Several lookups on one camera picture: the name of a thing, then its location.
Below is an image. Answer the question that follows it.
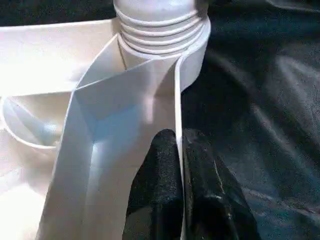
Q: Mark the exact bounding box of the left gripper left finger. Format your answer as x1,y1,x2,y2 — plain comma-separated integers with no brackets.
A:
120,128,185,240

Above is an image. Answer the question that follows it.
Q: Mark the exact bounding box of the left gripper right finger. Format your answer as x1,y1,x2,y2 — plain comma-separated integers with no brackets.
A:
181,129,263,240

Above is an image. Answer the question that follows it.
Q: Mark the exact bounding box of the white plastic table leg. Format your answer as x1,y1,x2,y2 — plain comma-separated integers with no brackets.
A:
112,0,210,61

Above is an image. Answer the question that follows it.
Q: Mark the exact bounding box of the black work mat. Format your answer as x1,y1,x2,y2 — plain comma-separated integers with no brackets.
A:
0,0,320,240

